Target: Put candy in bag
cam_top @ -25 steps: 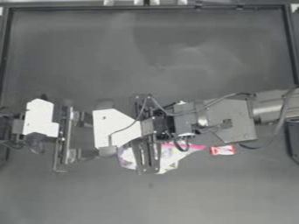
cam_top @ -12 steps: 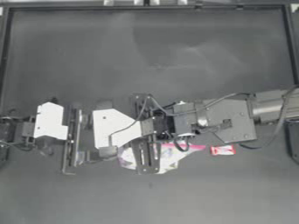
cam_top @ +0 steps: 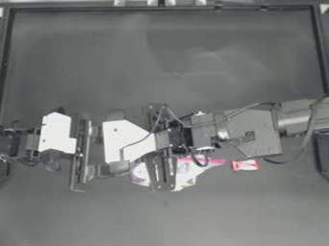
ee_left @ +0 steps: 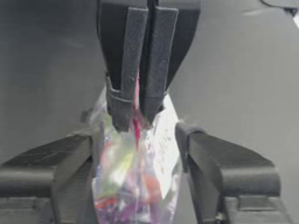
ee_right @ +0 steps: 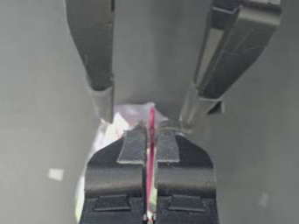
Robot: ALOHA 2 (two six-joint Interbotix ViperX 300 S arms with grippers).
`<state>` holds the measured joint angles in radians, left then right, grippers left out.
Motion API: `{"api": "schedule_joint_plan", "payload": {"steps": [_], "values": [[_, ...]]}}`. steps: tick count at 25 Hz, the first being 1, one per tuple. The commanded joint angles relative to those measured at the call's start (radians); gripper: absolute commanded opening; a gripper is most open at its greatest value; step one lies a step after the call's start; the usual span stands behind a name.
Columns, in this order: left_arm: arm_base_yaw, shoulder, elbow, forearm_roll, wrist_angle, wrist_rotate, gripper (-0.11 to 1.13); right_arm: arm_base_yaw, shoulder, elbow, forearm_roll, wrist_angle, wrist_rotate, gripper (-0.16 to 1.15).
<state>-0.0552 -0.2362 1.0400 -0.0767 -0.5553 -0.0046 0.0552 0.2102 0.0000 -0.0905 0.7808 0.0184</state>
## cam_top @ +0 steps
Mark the clear bag with pink zip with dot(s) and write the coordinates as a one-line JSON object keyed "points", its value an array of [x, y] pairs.
{"points": [[189, 171]]}

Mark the red candy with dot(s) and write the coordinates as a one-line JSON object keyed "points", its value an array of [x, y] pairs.
{"points": [[245, 165]]}

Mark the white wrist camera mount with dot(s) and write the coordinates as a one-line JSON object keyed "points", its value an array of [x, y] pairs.
{"points": [[55, 134], [125, 137]]}

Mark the black table frame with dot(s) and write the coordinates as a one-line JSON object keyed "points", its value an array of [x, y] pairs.
{"points": [[64, 6]]}

